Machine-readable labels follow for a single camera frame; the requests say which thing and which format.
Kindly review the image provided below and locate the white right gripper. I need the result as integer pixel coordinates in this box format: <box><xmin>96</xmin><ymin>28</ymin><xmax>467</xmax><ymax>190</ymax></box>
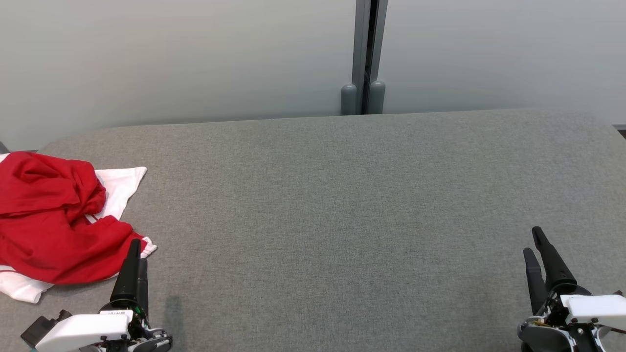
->
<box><xmin>523</xmin><ymin>226</ymin><xmax>626</xmax><ymax>352</ymax></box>

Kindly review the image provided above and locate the grey double partition post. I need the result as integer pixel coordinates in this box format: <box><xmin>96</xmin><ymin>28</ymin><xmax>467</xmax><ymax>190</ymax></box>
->
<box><xmin>341</xmin><ymin>0</ymin><xmax>389</xmax><ymax>116</ymax></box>

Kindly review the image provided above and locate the grey fabric sofa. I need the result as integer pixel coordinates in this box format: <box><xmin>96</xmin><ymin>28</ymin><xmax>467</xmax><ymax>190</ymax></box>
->
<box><xmin>0</xmin><ymin>109</ymin><xmax>626</xmax><ymax>352</ymax></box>

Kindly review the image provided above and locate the red shorts white lining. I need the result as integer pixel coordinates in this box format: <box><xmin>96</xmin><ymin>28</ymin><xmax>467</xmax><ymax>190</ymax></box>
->
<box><xmin>0</xmin><ymin>214</ymin><xmax>158</xmax><ymax>304</ymax></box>

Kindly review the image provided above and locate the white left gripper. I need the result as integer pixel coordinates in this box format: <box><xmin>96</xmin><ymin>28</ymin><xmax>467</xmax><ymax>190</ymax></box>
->
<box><xmin>35</xmin><ymin>239</ymin><xmax>162</xmax><ymax>352</ymax></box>

